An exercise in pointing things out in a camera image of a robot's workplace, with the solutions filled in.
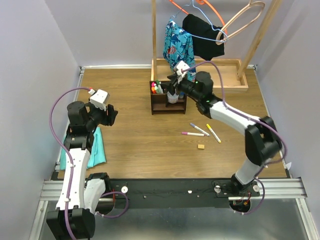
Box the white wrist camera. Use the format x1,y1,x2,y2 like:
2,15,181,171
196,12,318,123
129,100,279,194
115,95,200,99
88,88,110,111
173,60,190,84

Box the small brown eraser block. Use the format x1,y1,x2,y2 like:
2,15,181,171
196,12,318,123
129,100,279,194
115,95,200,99
197,144,205,150

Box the orange plastic hanger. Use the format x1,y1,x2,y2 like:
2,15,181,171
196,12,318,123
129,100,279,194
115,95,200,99
168,0,229,35

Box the blue patterned shorts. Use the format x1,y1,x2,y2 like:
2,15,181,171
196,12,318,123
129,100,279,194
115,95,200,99
162,19,196,71

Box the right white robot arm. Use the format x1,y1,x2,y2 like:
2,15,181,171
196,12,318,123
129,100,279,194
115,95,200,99
165,71,282,196

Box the black garment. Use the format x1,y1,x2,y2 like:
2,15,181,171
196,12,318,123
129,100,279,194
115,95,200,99
182,14,225,61

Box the green capped marker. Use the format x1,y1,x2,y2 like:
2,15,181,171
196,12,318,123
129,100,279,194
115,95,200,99
156,80,164,94

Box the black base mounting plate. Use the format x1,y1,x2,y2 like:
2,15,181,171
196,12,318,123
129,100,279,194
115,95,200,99
103,176,260,209

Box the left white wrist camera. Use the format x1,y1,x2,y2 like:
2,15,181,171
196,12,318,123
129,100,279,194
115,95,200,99
88,88,110,111

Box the purple capped marker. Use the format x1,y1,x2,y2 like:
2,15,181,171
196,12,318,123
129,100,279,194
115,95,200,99
190,123,210,137

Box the yellow capped marker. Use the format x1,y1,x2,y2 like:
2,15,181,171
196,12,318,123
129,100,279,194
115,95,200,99
206,123,222,144

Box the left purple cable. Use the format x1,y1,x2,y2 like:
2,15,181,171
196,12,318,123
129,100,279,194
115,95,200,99
49,86,130,240

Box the clear round pin container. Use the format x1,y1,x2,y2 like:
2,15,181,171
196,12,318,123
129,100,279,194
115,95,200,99
167,91,179,104

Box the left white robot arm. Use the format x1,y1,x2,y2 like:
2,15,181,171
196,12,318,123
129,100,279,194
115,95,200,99
46,101,118,240

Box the folded teal cloth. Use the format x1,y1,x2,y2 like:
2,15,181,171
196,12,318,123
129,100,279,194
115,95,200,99
59,127,107,170

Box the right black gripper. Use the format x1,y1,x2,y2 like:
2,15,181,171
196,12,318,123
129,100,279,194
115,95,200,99
160,74,201,101

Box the aluminium rail frame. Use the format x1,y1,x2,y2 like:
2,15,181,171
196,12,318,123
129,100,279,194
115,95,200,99
34,61,309,240

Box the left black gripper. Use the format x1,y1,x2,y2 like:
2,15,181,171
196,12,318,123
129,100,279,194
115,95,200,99
86,96,119,130

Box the brown wooden desk organizer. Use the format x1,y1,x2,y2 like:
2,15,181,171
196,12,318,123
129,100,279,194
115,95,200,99
149,81,187,115

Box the wooden clothes rack tray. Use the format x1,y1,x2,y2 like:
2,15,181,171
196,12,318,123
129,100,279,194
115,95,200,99
150,0,282,93

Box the pink capped marker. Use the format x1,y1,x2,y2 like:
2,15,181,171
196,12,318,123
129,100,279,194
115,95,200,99
181,132,205,137

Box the orange black highlighter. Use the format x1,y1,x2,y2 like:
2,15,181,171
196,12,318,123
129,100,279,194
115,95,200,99
151,87,157,94

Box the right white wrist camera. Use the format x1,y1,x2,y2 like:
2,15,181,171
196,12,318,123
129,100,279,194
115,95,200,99
173,60,190,84

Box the light blue wire hanger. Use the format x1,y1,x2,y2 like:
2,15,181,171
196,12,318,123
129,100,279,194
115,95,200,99
169,0,229,45

